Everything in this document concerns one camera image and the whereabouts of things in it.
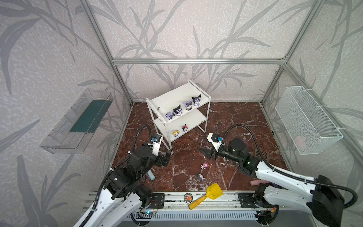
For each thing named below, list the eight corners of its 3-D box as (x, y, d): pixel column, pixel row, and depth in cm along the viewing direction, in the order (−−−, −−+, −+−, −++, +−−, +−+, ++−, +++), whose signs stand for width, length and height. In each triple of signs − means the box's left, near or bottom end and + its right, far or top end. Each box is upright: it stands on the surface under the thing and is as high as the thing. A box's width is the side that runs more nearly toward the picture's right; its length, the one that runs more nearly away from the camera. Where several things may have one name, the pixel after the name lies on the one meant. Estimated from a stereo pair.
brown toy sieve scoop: (254, 155, 92) (256, 153, 90) (255, 150, 95) (257, 148, 92) (265, 159, 91) (267, 157, 88) (266, 154, 93) (268, 152, 91)
